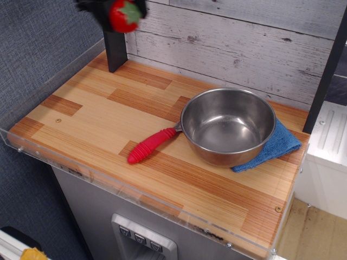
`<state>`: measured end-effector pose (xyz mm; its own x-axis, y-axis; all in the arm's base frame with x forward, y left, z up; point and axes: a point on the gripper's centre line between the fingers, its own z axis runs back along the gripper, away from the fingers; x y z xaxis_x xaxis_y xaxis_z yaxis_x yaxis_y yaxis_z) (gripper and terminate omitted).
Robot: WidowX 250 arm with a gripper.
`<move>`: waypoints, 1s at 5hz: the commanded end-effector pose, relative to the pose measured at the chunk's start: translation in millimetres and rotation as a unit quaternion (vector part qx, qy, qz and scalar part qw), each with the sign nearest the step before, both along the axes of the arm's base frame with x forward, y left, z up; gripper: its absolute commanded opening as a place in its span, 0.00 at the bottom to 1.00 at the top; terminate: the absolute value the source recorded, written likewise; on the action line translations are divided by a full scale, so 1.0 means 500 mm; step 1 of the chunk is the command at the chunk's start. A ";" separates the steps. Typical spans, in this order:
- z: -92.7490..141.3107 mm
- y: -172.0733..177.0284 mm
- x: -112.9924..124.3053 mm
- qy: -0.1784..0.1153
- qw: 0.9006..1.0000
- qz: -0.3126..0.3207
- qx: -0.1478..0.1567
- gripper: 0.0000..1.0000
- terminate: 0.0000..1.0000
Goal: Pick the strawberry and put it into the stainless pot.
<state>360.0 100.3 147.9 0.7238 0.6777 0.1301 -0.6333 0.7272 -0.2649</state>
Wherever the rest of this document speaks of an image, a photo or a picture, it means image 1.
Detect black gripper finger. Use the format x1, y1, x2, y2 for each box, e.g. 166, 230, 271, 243
134, 0, 147, 18
75, 0, 113, 31

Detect red plastic toy strawberry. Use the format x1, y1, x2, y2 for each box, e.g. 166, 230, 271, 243
108, 0, 142, 33

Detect clear acrylic table guard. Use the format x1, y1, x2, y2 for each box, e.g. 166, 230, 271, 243
1, 34, 309, 259

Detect blue folded cloth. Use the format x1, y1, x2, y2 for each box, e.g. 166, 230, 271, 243
231, 119, 301, 173

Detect grey toy fridge cabinet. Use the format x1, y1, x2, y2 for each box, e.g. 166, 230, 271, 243
53, 167, 247, 259

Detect silver dispenser button panel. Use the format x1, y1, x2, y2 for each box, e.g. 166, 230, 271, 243
111, 213, 178, 260

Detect white ribbed appliance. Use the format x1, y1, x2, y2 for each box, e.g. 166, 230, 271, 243
294, 101, 346, 219

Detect dark left shelf post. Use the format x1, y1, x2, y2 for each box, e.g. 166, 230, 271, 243
104, 31, 128, 73

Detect dark shelf post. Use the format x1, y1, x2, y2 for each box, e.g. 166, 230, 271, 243
303, 9, 346, 134
104, 31, 128, 73

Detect stainless pot with red handle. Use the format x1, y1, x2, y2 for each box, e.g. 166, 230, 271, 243
127, 88, 277, 168

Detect dark right shelf post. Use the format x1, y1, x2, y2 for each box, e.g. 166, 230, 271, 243
303, 9, 346, 134

